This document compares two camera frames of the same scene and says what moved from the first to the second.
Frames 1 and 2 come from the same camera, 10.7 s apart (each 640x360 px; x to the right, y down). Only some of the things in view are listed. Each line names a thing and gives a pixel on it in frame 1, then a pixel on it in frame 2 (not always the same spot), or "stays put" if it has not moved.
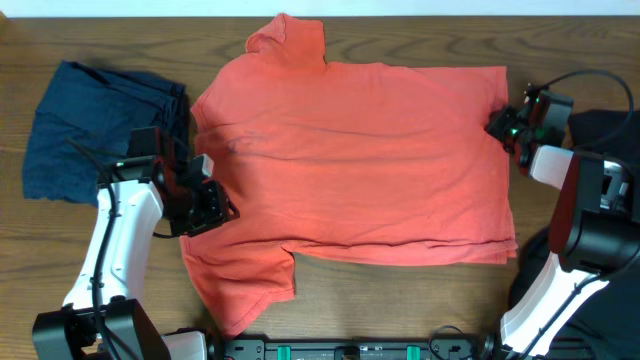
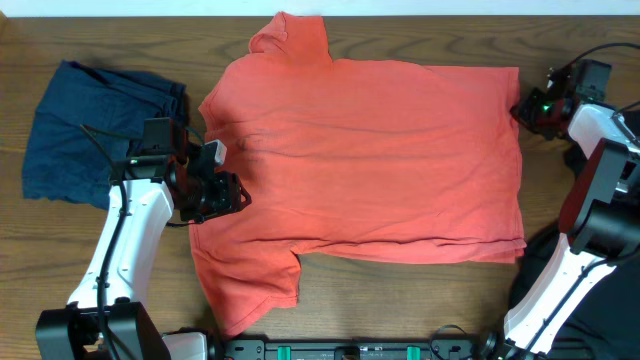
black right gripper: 497,119 to 521,112
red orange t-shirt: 343,162 stays put
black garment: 613,331 stays put
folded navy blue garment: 83,125 stays put
